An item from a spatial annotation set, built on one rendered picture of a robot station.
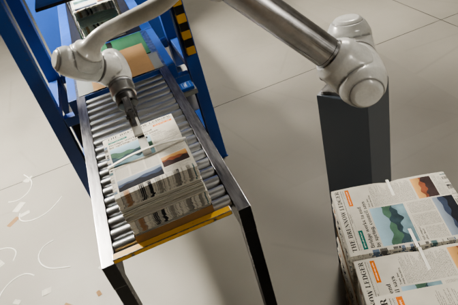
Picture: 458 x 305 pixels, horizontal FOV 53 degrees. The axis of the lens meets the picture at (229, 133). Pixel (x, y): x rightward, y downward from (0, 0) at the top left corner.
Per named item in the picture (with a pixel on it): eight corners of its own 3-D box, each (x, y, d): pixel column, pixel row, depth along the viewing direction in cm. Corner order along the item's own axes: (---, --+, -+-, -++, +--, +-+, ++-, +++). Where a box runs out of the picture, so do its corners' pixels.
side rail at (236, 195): (257, 227, 170) (251, 205, 163) (244, 233, 169) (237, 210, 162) (173, 82, 278) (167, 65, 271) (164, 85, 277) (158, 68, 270)
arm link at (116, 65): (125, 96, 174) (94, 90, 165) (114, 65, 181) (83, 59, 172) (140, 77, 169) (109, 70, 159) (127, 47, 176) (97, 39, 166)
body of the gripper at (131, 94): (132, 86, 162) (140, 106, 157) (138, 99, 169) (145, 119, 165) (112, 93, 161) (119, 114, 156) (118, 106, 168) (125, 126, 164)
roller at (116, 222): (223, 180, 178) (219, 171, 181) (106, 229, 171) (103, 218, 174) (225, 187, 182) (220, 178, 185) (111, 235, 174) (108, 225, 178)
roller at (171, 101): (180, 107, 239) (178, 99, 236) (93, 140, 231) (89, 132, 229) (178, 103, 243) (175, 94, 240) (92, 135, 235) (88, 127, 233)
